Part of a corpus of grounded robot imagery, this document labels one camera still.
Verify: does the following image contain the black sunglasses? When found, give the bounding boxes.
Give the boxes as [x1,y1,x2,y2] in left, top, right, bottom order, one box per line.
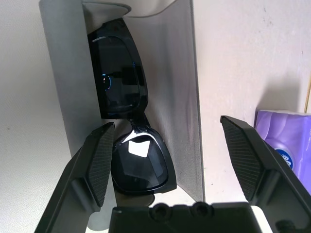
[86,18,178,195]

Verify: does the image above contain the purple tissue pack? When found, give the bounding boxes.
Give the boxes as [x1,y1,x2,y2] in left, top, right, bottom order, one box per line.
[253,109,311,189]

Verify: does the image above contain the grey glasses case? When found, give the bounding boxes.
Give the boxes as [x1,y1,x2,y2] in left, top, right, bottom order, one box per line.
[38,0,206,230]

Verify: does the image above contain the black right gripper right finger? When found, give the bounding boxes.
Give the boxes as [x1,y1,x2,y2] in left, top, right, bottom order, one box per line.
[220,115,311,233]

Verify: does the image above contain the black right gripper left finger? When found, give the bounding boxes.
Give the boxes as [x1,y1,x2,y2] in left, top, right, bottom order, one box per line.
[33,121,115,233]

